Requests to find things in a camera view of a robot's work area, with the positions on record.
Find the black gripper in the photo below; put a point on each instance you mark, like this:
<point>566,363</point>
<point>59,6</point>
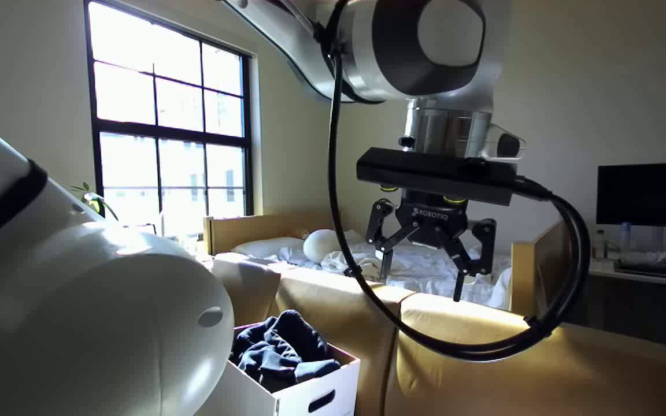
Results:
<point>434,220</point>

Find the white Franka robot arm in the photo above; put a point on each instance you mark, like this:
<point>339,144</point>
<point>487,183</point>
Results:
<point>80,309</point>

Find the small clear desk bottle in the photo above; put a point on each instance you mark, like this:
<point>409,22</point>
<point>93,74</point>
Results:
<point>626,236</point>

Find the white cardboard box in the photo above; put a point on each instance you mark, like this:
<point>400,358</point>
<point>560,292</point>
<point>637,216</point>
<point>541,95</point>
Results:
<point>301,396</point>

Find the white crumpled bedsheet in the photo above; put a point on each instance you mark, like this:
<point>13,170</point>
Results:
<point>427,269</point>

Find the white pillow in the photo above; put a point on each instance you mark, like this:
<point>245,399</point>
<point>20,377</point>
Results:
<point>320,246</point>

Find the dark navy crumpled clothing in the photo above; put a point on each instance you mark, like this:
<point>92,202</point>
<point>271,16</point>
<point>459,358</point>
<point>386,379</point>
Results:
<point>278,350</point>

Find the white topped desk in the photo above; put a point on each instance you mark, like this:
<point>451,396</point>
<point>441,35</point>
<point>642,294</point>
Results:
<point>642,309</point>

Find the black computer monitor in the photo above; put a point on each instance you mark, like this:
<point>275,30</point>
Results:
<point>648,195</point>

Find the dark keyboard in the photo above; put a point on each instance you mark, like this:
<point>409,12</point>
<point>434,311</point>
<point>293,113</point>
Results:
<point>655,269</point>

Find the black framed window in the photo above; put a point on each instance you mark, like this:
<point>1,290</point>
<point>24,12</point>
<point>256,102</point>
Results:
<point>166,116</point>

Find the green potted plant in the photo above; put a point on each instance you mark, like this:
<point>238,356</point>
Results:
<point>96,202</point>

